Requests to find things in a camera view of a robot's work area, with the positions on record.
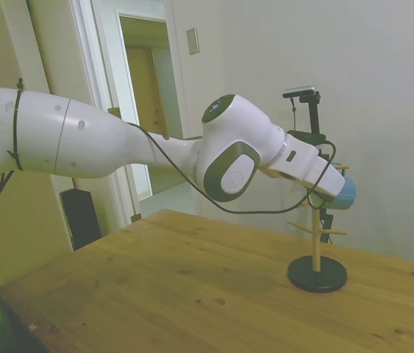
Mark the thin grey camera cable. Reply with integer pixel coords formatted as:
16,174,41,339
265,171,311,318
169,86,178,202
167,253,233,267
289,96,299,132

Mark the white door frame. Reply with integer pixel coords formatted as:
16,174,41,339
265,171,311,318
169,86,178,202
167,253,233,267
68,0,193,229

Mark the blue enamel mug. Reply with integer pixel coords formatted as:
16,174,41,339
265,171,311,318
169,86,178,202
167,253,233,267
309,175,357,212

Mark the grey exterior camera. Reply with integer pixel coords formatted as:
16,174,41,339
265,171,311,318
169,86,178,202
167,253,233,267
282,85,318,99

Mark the black box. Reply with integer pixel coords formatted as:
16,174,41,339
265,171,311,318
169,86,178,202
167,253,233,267
59,188,103,252

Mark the wooden mug tree black base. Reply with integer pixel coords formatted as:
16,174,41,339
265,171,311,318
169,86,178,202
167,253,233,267
258,163,351,294

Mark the brown wooden hallway door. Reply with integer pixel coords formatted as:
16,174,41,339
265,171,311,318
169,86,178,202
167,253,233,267
125,46,167,137

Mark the cream open door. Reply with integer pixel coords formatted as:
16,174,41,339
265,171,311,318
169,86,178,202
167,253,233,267
0,0,96,111

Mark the black cable tie strap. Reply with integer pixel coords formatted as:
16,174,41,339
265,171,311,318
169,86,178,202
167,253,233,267
7,77,26,172

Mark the grey wall switch plate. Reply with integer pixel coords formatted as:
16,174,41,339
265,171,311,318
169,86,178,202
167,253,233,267
185,27,200,56

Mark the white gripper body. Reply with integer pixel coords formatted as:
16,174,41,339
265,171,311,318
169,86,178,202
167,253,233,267
261,134,347,198

